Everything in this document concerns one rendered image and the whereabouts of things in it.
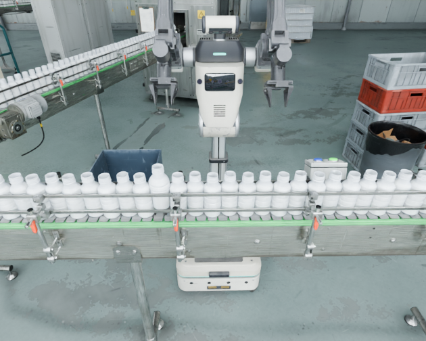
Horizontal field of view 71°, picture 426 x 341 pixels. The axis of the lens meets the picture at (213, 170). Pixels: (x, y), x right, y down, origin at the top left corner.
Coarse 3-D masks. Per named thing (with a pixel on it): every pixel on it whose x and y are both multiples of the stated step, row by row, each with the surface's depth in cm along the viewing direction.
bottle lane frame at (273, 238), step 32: (0, 224) 102; (64, 224) 102; (96, 224) 102; (128, 224) 102; (160, 224) 103; (192, 224) 103; (224, 224) 103; (256, 224) 103; (288, 224) 104; (352, 224) 104; (384, 224) 104; (416, 224) 104; (0, 256) 110; (32, 256) 110; (64, 256) 111; (96, 256) 111; (160, 256) 112; (192, 256) 112; (224, 256) 112; (256, 256) 112; (288, 256) 113
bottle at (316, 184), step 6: (318, 174) 100; (324, 174) 98; (312, 180) 100; (318, 180) 98; (324, 180) 99; (312, 186) 99; (318, 186) 99; (324, 186) 99; (306, 198) 103; (318, 198) 100; (306, 204) 104; (318, 204) 102
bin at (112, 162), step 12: (108, 156) 158; (120, 156) 159; (132, 156) 159; (144, 156) 159; (156, 156) 159; (96, 168) 147; (108, 168) 163; (120, 168) 163; (132, 168) 163; (144, 168) 163; (96, 180) 146; (132, 180) 167
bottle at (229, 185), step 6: (228, 174) 100; (234, 174) 100; (228, 180) 98; (234, 180) 98; (222, 186) 100; (228, 186) 99; (234, 186) 99; (222, 192) 101; (228, 192) 99; (234, 192) 100; (222, 198) 102; (228, 198) 101; (234, 198) 101; (222, 204) 104; (228, 204) 102; (234, 204) 103
